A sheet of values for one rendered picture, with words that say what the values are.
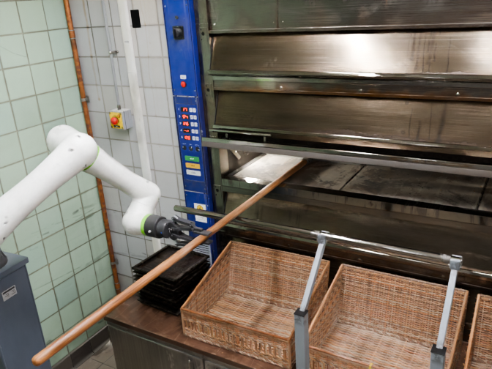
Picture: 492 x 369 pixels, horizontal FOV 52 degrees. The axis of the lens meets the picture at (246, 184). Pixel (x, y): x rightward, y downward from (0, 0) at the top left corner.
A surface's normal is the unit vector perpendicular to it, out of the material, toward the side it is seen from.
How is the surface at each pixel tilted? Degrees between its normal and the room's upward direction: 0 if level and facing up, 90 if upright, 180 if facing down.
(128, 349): 90
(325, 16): 90
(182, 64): 90
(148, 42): 90
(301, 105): 70
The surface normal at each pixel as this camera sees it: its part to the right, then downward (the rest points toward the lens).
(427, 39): -0.49, 0.00
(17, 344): 0.90, 0.10
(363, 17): -0.50, 0.34
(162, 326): -0.07, -0.93
